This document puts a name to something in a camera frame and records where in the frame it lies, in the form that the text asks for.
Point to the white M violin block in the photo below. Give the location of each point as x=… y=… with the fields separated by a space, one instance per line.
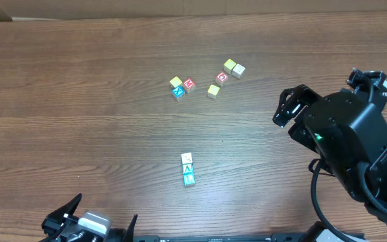
x=186 y=158

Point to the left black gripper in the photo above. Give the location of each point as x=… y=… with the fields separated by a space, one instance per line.
x=62 y=224

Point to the red M letter block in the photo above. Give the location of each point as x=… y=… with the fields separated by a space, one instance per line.
x=189 y=85

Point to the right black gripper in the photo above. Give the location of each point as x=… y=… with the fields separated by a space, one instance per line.
x=301 y=109

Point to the green V letter block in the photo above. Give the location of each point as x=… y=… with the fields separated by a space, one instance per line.
x=187 y=168

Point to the red circle letter block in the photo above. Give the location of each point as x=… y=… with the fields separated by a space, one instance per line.
x=221 y=78

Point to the far yellow letter block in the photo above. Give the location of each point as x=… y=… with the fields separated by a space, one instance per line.
x=229 y=65

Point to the blue X letter block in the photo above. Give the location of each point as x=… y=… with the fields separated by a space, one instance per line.
x=178 y=93

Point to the far white picture block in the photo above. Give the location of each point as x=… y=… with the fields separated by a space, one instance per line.
x=238 y=71

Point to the plain yellow top block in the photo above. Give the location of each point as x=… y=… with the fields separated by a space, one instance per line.
x=212 y=91

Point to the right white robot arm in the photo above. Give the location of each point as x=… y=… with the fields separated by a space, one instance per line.
x=348 y=132

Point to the yellow block beside M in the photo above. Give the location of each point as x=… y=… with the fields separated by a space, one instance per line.
x=175 y=82

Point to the cyan E letter block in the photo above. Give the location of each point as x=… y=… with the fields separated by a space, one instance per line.
x=189 y=179

